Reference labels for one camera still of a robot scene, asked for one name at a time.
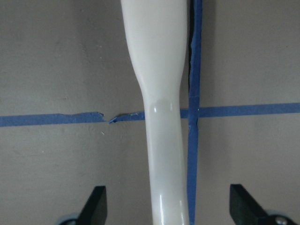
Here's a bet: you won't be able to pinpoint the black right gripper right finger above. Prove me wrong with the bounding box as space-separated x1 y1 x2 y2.
229 184 296 225

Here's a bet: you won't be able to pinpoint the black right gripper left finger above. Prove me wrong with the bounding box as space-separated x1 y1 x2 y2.
70 186 107 225

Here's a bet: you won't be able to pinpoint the white hand brush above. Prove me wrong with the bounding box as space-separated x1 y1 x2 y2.
121 0 189 225

